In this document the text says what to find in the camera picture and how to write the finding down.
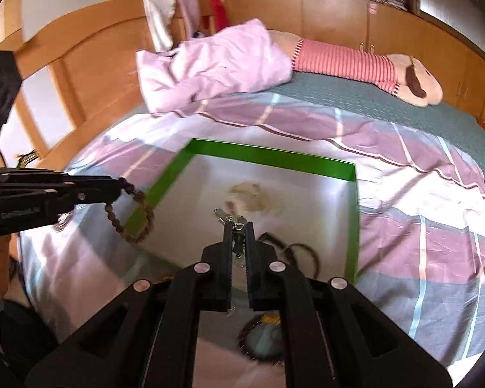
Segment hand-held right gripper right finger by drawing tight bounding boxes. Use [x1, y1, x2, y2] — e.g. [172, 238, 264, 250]
[244, 221, 454, 388]

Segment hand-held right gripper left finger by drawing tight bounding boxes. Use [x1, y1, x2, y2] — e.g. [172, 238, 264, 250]
[24, 221, 233, 388]

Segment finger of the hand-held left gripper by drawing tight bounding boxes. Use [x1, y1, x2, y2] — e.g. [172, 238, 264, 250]
[0, 168, 126, 191]
[0, 188, 124, 212]

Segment long dark wooden bead bracelet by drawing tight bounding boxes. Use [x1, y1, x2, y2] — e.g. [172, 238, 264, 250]
[104, 177, 156, 246]

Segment silver metal keyring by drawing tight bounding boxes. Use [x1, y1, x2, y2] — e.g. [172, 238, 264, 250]
[213, 208, 248, 268]

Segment black strap watch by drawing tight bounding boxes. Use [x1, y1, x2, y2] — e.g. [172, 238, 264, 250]
[259, 232, 321, 280]

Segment green cardboard box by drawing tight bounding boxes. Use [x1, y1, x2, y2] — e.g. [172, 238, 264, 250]
[123, 138, 361, 292]

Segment wooden headboard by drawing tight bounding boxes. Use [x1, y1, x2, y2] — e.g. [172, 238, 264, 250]
[0, 0, 195, 172]

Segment plaid purple grey bedsheet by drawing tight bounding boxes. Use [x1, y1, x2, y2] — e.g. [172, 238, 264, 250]
[18, 91, 485, 374]

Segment crumpled lilac quilt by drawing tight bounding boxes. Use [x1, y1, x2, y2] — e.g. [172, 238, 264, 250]
[136, 18, 295, 114]

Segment white towel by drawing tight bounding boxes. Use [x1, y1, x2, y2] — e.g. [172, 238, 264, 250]
[141, 0, 177, 52]

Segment pink cloth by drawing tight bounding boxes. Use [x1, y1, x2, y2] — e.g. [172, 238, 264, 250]
[173, 0, 211, 42]

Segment green bedspread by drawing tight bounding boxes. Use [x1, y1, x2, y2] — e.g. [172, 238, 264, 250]
[234, 70, 485, 199]

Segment red cloth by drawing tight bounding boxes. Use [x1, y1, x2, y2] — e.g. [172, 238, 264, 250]
[209, 0, 230, 35]

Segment red striped plush toy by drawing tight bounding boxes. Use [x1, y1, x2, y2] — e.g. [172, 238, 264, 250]
[270, 30, 444, 108]

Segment black bead bracelet gold charm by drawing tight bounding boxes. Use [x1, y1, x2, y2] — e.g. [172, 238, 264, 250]
[236, 311, 284, 366]

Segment wooden wall cabinets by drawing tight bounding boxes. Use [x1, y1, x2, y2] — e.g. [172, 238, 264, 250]
[222, 0, 485, 132]

